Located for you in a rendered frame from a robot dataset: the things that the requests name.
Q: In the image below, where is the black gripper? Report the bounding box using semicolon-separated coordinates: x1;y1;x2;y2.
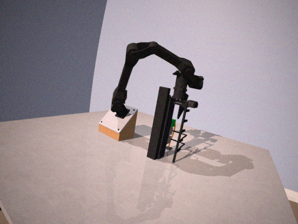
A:
169;85;198;119

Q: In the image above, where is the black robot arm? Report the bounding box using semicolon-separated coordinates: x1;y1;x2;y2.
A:
111;41;204;119

